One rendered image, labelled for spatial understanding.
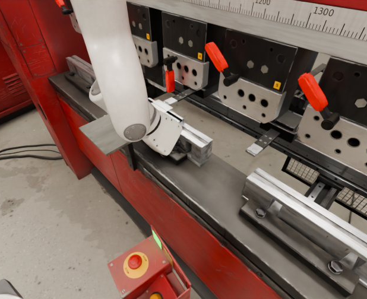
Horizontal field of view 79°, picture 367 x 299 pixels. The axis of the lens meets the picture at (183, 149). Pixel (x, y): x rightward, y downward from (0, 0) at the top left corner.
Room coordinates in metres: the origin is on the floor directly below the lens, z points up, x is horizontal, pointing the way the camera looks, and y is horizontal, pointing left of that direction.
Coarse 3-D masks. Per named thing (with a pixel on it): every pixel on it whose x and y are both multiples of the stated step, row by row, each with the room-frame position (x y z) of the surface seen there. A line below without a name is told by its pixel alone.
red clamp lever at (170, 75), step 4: (172, 56) 0.58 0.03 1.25; (176, 56) 0.59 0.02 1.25; (164, 60) 0.57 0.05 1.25; (168, 60) 0.56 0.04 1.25; (172, 60) 0.57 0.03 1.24; (164, 64) 0.57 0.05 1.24; (168, 64) 0.56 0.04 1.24; (168, 68) 0.57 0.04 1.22; (168, 72) 0.57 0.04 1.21; (172, 72) 0.57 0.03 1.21; (168, 76) 0.56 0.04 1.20; (172, 76) 0.57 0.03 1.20; (168, 80) 0.56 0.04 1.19; (172, 80) 0.57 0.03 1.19; (168, 84) 0.56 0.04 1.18; (172, 84) 0.57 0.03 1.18; (168, 88) 0.57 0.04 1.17; (172, 88) 0.57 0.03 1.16; (168, 92) 0.57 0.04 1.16
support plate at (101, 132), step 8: (96, 120) 0.64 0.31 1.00; (104, 120) 0.64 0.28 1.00; (80, 128) 0.60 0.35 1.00; (88, 128) 0.60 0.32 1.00; (96, 128) 0.60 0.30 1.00; (104, 128) 0.60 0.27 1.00; (112, 128) 0.60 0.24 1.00; (88, 136) 0.56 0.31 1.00; (96, 136) 0.56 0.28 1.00; (104, 136) 0.56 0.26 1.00; (112, 136) 0.56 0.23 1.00; (96, 144) 0.52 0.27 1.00; (104, 144) 0.52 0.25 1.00; (112, 144) 0.52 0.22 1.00; (120, 144) 0.52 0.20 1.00; (104, 152) 0.48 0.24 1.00; (112, 152) 0.49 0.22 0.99
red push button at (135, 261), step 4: (132, 256) 0.25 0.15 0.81; (136, 256) 0.25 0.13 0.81; (140, 256) 0.26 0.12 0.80; (128, 260) 0.24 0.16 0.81; (132, 260) 0.24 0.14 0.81; (136, 260) 0.24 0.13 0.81; (140, 260) 0.24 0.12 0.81; (128, 264) 0.23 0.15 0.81; (132, 264) 0.23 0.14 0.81; (136, 264) 0.23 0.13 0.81; (140, 264) 0.23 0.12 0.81; (132, 268) 0.22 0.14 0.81; (136, 268) 0.22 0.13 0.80
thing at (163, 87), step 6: (144, 66) 0.76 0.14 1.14; (156, 66) 0.71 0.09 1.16; (162, 66) 0.69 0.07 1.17; (150, 72) 0.74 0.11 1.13; (156, 72) 0.72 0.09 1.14; (162, 72) 0.69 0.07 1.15; (150, 78) 0.74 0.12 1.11; (156, 78) 0.72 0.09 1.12; (162, 78) 0.70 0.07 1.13; (156, 84) 0.74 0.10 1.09; (162, 84) 0.70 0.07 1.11
